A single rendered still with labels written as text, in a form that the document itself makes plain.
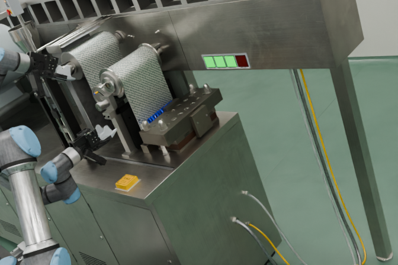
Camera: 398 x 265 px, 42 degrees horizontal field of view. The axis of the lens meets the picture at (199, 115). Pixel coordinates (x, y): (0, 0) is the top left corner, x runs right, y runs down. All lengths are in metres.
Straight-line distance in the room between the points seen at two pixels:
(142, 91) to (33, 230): 0.86
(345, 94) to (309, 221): 1.08
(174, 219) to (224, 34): 0.79
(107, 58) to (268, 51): 0.82
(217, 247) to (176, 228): 0.29
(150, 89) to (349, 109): 0.88
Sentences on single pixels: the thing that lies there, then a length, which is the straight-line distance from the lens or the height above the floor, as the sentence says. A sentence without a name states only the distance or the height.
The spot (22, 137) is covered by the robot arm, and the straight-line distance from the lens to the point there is 1.75.
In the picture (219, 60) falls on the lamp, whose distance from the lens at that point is 2.23.
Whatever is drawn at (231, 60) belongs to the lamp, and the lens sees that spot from 2.19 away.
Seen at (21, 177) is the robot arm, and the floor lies 1.26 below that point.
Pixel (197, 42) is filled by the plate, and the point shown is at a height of 1.28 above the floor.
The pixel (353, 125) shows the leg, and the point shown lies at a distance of 2.26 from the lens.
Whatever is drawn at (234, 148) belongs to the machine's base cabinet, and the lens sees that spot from 2.40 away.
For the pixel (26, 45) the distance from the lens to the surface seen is 2.84.
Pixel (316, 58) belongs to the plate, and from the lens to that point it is 1.96.
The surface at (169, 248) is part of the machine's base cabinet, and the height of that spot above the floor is 0.61.
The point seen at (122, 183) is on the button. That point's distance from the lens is 2.15.
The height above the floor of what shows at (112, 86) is 1.25.
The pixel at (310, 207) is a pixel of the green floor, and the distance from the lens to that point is 3.16.
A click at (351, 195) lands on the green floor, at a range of 3.17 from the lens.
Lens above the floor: 1.92
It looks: 24 degrees down
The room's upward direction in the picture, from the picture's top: 21 degrees counter-clockwise
